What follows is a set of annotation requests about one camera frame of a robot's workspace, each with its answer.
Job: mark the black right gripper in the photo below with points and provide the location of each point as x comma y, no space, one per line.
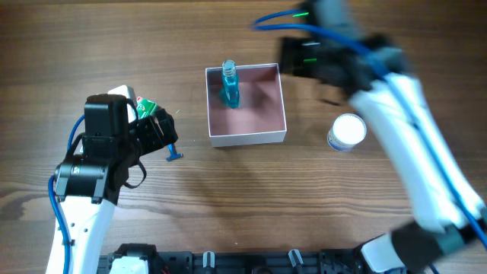
291,55

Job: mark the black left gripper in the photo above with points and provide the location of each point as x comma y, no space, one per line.
151,134

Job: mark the white lidded jar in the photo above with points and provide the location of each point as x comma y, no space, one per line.
347,131

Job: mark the teal liquid bottle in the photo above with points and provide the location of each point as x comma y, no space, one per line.
229,94

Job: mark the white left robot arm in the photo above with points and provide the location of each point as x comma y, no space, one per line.
84,190

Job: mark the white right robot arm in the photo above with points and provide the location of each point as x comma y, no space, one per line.
375,76

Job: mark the blue disposable razor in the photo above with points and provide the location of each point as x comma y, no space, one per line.
173,153

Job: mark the green white packet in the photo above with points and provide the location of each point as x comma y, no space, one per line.
145,107

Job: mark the white cardboard box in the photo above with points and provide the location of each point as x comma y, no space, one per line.
260,117

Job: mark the black mounting rail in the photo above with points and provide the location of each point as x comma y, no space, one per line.
292,261

